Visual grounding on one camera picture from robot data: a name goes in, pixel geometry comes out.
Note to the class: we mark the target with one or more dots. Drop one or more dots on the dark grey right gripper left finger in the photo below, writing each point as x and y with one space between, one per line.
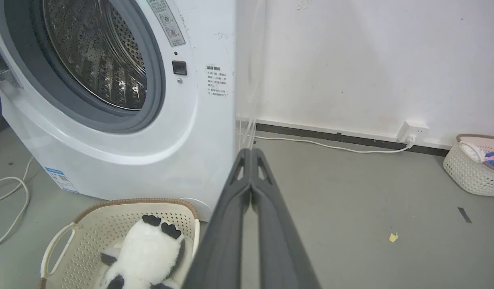
223 241

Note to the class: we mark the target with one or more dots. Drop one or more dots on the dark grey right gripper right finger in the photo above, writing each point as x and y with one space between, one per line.
283 249

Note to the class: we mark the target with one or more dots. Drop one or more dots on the white front-load washing machine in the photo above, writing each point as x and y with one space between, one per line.
110 100

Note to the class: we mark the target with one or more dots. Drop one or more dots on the black and white plush panda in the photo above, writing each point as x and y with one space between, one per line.
144 257

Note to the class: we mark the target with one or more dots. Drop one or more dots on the yellow paper scrap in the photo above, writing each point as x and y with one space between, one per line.
393 237

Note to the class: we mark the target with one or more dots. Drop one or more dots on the cream perforated laundry basket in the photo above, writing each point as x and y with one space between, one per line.
90 237

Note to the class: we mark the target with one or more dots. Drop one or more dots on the black tape strip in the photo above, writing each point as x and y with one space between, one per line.
464 214

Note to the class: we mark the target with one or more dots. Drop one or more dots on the white woven laundry basket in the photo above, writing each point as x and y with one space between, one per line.
472 172

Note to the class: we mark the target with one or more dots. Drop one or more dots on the clothes pile in basket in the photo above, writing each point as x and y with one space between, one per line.
488 156

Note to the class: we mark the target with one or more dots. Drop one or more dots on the white wall power socket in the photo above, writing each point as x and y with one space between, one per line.
413 131

